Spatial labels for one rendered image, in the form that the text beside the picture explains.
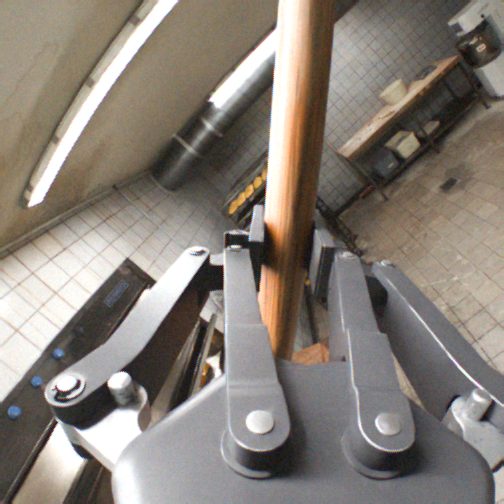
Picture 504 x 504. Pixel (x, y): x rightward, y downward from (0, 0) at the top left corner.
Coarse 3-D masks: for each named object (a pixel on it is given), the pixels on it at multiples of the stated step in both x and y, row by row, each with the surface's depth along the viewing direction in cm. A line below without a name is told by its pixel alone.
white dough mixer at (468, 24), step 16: (480, 0) 276; (496, 0) 272; (464, 16) 290; (480, 16) 286; (496, 16) 280; (464, 32) 307; (480, 32) 290; (496, 32) 298; (464, 48) 316; (480, 48) 301; (496, 48) 294; (480, 64) 322; (496, 64) 306; (480, 80) 344; (496, 80) 321; (496, 96) 339
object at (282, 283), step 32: (288, 0) 12; (320, 0) 12; (288, 32) 13; (320, 32) 13; (288, 64) 14; (320, 64) 14; (288, 96) 14; (320, 96) 14; (288, 128) 15; (320, 128) 15; (288, 160) 16; (320, 160) 16; (288, 192) 16; (288, 224) 17; (288, 256) 18; (288, 288) 19; (288, 320) 20; (288, 352) 21
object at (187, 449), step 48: (288, 384) 7; (336, 384) 7; (144, 432) 6; (192, 432) 6; (336, 432) 6; (432, 432) 6; (144, 480) 5; (192, 480) 5; (240, 480) 5; (288, 480) 5; (336, 480) 5; (384, 480) 5; (432, 480) 5; (480, 480) 5
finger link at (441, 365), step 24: (384, 264) 14; (408, 288) 12; (384, 312) 13; (408, 312) 11; (432, 312) 10; (408, 336) 11; (432, 336) 9; (456, 336) 9; (408, 360) 10; (432, 360) 9; (456, 360) 8; (480, 360) 8; (432, 384) 9; (456, 384) 8; (480, 384) 7; (432, 408) 9
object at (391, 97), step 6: (396, 84) 405; (402, 84) 381; (384, 90) 418; (390, 90) 416; (396, 90) 382; (402, 90) 383; (384, 96) 396; (390, 96) 391; (396, 96) 388; (402, 96) 387; (390, 102) 400; (396, 102) 395
